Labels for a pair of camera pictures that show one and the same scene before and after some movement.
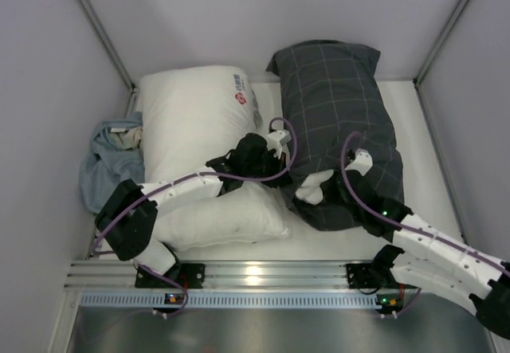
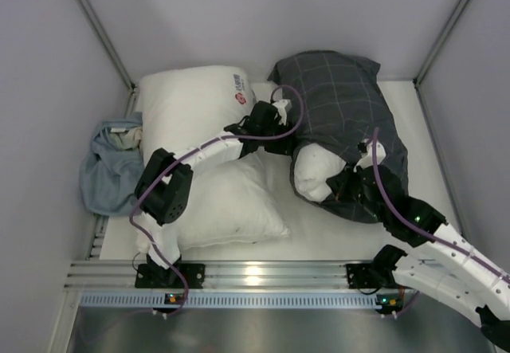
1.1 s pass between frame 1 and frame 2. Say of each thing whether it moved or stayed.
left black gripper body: moved
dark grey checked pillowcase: moved
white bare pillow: stayed
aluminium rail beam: stayed
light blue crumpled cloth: stayed
